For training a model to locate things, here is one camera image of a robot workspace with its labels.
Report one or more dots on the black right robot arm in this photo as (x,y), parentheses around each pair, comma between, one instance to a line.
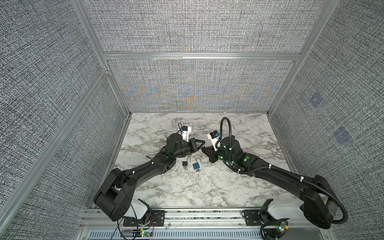
(319,201)

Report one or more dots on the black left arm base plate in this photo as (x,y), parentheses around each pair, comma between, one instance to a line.
(155,218)

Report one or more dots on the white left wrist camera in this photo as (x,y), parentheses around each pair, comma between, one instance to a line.
(185,132)

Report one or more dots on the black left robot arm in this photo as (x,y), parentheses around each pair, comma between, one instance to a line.
(115,196)

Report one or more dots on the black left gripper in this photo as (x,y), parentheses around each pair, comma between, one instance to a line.
(192,144)

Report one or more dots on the aluminium front frame rail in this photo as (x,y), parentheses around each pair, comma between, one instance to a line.
(190,223)

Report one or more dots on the blue padlock centre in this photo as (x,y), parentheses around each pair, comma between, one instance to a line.
(196,166)

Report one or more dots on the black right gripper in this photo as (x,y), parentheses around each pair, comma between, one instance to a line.
(212,157)

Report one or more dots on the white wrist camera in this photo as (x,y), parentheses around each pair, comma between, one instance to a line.
(214,138)
(185,132)

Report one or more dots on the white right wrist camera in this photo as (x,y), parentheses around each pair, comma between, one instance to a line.
(214,138)

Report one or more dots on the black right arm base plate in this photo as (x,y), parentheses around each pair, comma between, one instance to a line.
(259,218)

